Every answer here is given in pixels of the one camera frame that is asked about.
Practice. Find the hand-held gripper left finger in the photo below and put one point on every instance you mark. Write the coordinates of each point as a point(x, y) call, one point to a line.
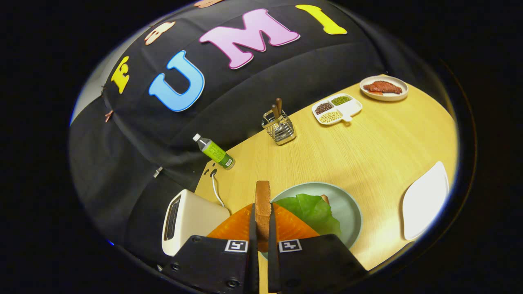
point(253, 245)

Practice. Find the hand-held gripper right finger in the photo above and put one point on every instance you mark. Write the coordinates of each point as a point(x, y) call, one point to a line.
point(272, 245)

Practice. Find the toasted bread slice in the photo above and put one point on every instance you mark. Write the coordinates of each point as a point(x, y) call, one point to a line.
point(263, 208)

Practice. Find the green lettuce leaf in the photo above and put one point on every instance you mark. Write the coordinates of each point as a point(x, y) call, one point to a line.
point(310, 212)

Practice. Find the white toaster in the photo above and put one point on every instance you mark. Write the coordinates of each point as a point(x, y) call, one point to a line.
point(196, 220)

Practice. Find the bread slice on plate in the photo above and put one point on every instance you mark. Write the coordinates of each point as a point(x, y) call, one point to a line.
point(325, 199)

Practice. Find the pale green round plate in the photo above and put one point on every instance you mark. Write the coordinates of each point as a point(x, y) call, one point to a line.
point(347, 208)

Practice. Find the green drink bottle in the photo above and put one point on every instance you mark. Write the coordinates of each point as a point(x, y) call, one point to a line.
point(215, 153)

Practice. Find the silver cloth clip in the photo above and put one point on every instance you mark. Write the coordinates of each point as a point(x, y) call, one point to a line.
point(157, 171)

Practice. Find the white divided bean dish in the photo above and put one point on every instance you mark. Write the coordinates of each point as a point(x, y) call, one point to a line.
point(339, 108)

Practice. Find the white square plate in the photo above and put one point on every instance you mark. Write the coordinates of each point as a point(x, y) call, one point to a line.
point(425, 200)

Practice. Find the black backdrop cloth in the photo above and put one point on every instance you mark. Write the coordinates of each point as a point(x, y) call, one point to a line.
point(135, 134)

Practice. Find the round white meat plate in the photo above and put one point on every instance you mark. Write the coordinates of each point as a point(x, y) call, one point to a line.
point(388, 97)

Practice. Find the red cooked meat slice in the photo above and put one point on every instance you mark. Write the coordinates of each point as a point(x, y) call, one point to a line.
point(383, 87)

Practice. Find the orange cloth clip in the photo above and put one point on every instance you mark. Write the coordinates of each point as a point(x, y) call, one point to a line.
point(108, 115)

